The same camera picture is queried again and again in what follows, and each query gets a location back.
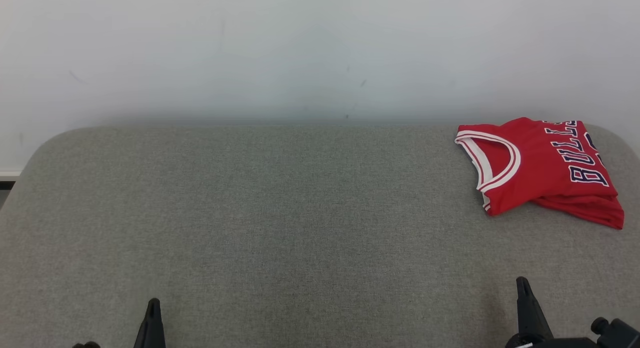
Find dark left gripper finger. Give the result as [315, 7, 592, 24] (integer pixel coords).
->
[152, 298, 167, 348]
[133, 299, 154, 348]

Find red Bulls 23 shorts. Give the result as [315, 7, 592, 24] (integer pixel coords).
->
[530, 193, 626, 230]

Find red jersey with white sleeves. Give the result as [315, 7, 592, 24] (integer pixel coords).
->
[453, 117, 622, 217]

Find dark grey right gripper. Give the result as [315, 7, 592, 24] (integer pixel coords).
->
[504, 277, 601, 348]

